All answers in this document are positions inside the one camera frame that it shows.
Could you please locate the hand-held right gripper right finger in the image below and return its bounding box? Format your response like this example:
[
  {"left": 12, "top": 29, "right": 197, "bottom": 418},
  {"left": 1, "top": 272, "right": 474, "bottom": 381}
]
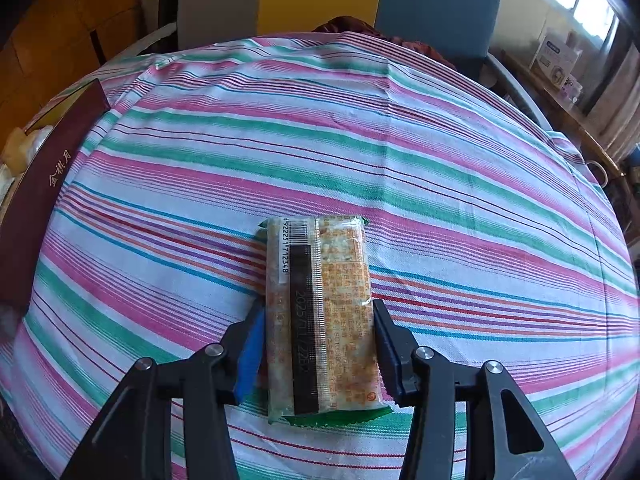
[{"left": 372, "top": 299, "right": 576, "bottom": 480}]

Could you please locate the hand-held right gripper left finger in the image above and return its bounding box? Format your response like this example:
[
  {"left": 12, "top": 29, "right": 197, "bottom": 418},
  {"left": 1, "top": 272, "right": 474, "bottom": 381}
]
[{"left": 60, "top": 302, "right": 266, "bottom": 480}]

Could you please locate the green-edged cracker packet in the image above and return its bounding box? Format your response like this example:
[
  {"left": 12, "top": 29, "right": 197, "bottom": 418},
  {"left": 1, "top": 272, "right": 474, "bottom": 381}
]
[{"left": 257, "top": 214, "right": 391, "bottom": 426}]

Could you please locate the burgundy box with gold lining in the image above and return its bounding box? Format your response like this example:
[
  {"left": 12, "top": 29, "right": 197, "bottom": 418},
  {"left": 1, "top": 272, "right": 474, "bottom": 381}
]
[{"left": 0, "top": 80, "right": 112, "bottom": 311}]

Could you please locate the yellow sponge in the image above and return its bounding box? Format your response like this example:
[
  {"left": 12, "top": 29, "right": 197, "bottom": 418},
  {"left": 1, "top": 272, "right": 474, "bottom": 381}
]
[{"left": 0, "top": 127, "right": 33, "bottom": 173}]

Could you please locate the white mug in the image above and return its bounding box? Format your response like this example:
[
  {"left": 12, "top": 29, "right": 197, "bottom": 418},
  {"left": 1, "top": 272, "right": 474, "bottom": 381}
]
[{"left": 585, "top": 160, "right": 608, "bottom": 188}]

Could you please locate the wooden side table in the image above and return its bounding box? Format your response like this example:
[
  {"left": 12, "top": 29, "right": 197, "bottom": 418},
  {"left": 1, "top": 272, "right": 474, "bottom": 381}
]
[{"left": 492, "top": 50, "right": 640, "bottom": 196}]

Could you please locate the dark red cloth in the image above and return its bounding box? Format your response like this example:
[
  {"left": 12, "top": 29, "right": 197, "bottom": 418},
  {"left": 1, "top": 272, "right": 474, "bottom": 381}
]
[{"left": 314, "top": 16, "right": 456, "bottom": 68}]

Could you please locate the white cardboard box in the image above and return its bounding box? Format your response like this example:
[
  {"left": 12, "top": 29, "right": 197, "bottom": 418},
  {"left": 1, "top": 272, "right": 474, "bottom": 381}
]
[{"left": 531, "top": 27, "right": 585, "bottom": 92}]

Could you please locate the patterned curtain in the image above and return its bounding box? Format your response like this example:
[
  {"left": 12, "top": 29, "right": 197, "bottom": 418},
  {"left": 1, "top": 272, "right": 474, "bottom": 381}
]
[{"left": 592, "top": 40, "right": 640, "bottom": 161}]

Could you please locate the wooden wardrobe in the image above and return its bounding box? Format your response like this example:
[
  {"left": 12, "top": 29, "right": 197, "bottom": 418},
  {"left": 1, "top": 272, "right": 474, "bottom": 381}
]
[{"left": 0, "top": 0, "right": 176, "bottom": 161}]

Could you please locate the black post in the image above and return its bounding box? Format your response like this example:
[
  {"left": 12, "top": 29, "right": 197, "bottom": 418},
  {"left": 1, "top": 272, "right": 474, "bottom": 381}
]
[{"left": 157, "top": 0, "right": 186, "bottom": 53}]

